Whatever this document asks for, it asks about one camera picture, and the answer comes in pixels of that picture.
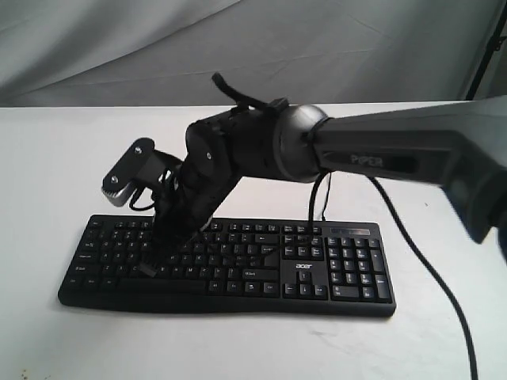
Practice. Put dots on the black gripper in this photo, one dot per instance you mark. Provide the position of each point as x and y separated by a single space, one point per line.
183 205

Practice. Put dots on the grey black piper robot arm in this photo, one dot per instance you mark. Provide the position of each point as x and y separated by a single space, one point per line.
459 147

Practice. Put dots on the black acer keyboard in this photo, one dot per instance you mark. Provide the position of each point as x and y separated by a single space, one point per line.
234 266

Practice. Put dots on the grey backdrop cloth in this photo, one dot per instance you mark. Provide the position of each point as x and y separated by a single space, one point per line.
147 53

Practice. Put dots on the black tripod stand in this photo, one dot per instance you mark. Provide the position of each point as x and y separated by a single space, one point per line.
494 44

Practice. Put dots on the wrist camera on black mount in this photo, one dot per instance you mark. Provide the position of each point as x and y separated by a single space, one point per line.
140 167

